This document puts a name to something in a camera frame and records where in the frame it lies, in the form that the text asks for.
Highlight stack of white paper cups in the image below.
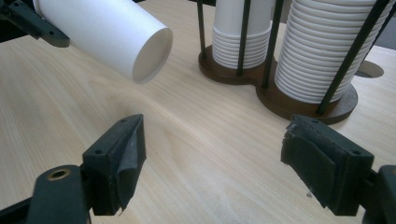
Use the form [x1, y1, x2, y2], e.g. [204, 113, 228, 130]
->
[212, 0, 275, 70]

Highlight right white cup stack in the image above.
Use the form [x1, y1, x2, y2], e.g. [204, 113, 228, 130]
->
[274, 0, 396, 105]

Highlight dark wooden cup holder rack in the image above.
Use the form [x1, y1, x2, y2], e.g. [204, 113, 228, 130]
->
[195, 0, 396, 125]

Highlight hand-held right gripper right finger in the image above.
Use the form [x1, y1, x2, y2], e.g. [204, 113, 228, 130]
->
[279, 114, 375, 217]

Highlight single white paper cup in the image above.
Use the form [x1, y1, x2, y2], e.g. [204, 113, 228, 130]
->
[32, 0, 174, 85]

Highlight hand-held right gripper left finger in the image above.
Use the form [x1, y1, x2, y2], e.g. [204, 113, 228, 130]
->
[81, 113, 148, 217]

